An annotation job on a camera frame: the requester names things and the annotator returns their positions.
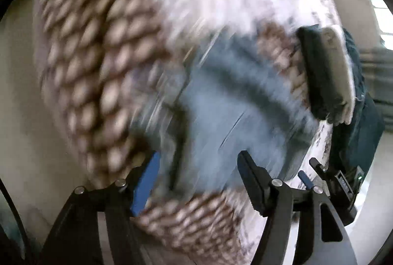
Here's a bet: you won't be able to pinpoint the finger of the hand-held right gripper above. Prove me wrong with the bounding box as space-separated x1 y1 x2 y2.
297 171 314 190
309 157 331 182

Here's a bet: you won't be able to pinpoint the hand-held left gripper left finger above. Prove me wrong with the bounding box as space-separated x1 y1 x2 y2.
40 151 162 265

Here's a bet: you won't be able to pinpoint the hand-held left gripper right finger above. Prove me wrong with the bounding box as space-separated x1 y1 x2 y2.
238 150 358 265

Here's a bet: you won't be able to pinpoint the blue jeans pants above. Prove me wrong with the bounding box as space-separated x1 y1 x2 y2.
132 33 321 193

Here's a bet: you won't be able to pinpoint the dark teal cloth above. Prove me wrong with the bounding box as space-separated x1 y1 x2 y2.
330 28 386 175

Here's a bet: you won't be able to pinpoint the black folded cloth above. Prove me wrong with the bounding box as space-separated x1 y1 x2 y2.
296 25 348 120

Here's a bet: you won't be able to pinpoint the white folded cloth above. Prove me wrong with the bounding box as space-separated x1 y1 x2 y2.
319 25 357 125

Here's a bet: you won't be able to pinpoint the brown patterned white blanket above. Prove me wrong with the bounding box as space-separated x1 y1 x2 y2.
31 0 353 265

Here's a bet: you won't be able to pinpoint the bright window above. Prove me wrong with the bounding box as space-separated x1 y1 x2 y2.
353 0 393 48

